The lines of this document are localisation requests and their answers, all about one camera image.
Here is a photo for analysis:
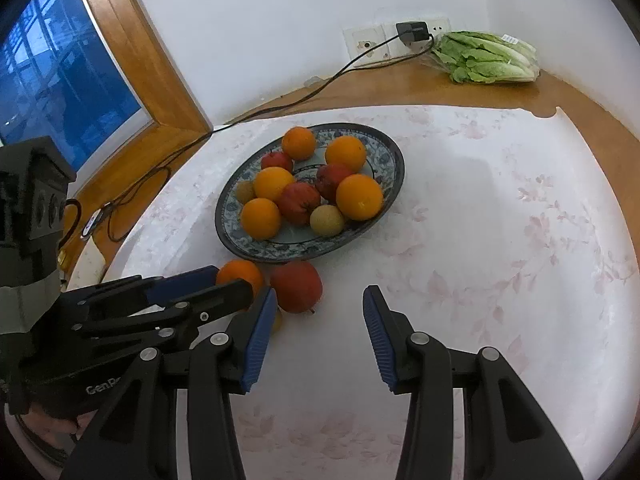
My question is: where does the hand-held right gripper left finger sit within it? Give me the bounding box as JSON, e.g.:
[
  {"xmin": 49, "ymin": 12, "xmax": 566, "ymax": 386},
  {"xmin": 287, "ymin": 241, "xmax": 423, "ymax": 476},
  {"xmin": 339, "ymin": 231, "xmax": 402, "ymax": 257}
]
[{"xmin": 60, "ymin": 287, "xmax": 278, "ymax": 480}]

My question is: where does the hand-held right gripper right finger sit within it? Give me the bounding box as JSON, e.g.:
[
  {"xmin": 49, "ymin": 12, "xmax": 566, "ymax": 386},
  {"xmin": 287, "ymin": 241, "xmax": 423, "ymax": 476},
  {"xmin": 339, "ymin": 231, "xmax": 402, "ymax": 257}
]
[{"xmin": 362, "ymin": 285, "xmax": 583, "ymax": 480}]

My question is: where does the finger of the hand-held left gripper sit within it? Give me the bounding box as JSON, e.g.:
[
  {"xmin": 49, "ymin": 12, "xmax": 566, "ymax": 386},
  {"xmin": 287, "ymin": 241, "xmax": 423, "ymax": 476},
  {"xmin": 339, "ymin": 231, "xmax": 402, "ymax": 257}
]
[
  {"xmin": 75, "ymin": 280, "xmax": 253, "ymax": 351},
  {"xmin": 65, "ymin": 267, "xmax": 220, "ymax": 311}
]

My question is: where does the red apple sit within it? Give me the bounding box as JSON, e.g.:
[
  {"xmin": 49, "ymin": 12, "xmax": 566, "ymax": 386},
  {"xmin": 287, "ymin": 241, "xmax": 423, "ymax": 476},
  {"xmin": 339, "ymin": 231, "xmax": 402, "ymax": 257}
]
[
  {"xmin": 270, "ymin": 260, "xmax": 324, "ymax": 314},
  {"xmin": 315, "ymin": 162, "xmax": 356, "ymax": 203},
  {"xmin": 260, "ymin": 151, "xmax": 294, "ymax": 173},
  {"xmin": 277, "ymin": 182, "xmax": 322, "ymax": 227}
]

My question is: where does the blue patterned porcelain plate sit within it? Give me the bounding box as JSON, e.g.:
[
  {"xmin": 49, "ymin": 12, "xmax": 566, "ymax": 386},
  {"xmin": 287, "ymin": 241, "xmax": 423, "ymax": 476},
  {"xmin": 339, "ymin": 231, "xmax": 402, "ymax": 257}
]
[{"xmin": 215, "ymin": 122, "xmax": 406, "ymax": 263}]

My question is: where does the large orange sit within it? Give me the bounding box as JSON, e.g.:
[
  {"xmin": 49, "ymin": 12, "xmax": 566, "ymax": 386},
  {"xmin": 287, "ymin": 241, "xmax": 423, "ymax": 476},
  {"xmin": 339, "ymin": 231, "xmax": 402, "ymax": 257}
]
[{"xmin": 335, "ymin": 174, "xmax": 385, "ymax": 221}]

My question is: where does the person's left hand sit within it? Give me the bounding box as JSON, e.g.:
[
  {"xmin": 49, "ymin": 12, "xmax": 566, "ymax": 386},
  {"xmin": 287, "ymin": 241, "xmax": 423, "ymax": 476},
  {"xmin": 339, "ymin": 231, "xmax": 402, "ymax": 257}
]
[{"xmin": 20, "ymin": 407, "xmax": 96, "ymax": 453}]

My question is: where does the small white and black device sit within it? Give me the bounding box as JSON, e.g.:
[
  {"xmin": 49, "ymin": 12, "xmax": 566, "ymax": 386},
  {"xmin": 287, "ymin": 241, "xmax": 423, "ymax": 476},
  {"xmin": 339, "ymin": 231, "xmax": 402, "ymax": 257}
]
[{"xmin": 80, "ymin": 202, "xmax": 113, "ymax": 238}]

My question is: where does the white floral tablecloth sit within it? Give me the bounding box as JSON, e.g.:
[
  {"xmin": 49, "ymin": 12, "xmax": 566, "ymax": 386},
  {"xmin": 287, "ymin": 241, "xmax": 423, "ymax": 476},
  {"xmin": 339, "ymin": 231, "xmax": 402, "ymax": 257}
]
[{"xmin": 65, "ymin": 105, "xmax": 640, "ymax": 480}]

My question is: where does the bagged romaine lettuce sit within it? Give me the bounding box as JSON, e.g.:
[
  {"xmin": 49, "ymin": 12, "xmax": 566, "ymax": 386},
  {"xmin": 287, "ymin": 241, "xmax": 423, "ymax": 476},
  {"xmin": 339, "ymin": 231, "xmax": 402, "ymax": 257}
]
[{"xmin": 430, "ymin": 31, "xmax": 541, "ymax": 85}]

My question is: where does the black charger plug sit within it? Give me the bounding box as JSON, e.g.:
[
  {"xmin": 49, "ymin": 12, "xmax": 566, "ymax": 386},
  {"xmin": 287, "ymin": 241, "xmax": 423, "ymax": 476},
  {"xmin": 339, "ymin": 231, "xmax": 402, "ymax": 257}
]
[{"xmin": 396, "ymin": 21, "xmax": 433, "ymax": 46}]

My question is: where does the wooden window frame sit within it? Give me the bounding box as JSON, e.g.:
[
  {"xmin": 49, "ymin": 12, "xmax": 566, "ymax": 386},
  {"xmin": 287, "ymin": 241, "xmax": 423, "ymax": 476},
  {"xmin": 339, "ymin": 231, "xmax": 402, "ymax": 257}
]
[{"xmin": 0, "ymin": 0, "xmax": 213, "ymax": 196}]

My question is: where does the black cable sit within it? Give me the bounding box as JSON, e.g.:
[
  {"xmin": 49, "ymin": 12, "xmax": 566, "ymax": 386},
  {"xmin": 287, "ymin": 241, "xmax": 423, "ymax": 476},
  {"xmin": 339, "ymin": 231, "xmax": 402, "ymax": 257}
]
[{"xmin": 57, "ymin": 34, "xmax": 436, "ymax": 251}]

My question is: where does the white wall outlet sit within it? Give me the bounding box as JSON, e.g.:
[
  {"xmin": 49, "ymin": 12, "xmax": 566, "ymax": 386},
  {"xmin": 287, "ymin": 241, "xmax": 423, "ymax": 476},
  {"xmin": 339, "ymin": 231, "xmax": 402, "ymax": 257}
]
[
  {"xmin": 342, "ymin": 25, "xmax": 388, "ymax": 66},
  {"xmin": 382, "ymin": 17, "xmax": 451, "ymax": 58}
]

